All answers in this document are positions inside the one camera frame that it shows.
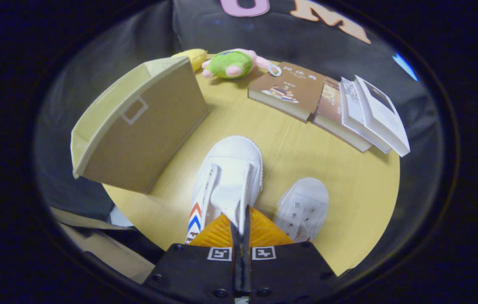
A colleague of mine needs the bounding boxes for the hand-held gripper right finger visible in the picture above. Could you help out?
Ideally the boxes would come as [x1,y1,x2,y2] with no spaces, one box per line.
[242,205,337,304]

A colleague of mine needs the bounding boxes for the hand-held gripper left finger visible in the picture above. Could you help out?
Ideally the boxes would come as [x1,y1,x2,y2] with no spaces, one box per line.
[143,213,242,304]

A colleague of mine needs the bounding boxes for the white canvas shoe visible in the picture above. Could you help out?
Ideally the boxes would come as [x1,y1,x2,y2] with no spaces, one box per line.
[185,135,264,245]
[273,177,330,244]

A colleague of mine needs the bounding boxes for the beige fabric storage box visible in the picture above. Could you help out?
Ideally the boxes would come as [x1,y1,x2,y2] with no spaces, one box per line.
[71,56,210,195]

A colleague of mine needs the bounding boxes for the tan cardboard box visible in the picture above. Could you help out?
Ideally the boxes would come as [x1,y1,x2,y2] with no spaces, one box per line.
[50,206,156,284]

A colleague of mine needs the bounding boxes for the dark brown book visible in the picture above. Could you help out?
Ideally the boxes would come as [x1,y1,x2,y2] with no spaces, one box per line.
[311,76,373,153]

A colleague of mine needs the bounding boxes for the white book with grey photo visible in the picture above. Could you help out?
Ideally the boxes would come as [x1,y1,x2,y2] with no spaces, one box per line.
[354,75,411,158]

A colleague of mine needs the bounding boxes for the brown book with illustrated cover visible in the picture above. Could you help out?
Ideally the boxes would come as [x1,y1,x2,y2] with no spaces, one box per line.
[247,62,326,123]

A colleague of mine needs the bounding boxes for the green and pink plush toy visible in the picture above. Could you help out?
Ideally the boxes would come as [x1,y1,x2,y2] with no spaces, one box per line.
[201,48,282,80]

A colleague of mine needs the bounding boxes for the yellow plush toy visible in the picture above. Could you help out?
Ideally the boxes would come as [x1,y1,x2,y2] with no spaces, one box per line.
[171,49,208,72]

